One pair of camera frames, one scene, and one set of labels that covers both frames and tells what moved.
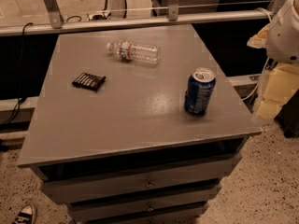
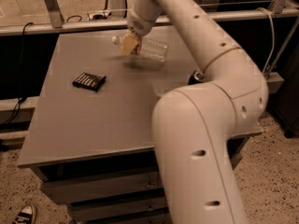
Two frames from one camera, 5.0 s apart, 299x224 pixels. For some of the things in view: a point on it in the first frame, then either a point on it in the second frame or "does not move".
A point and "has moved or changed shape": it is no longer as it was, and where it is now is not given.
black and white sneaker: [25, 216] does not move
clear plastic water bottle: [135, 51] has moved or changed shape
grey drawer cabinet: [135, 125] does not move
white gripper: [284, 36] → [139, 25]
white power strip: [99, 16] does not move
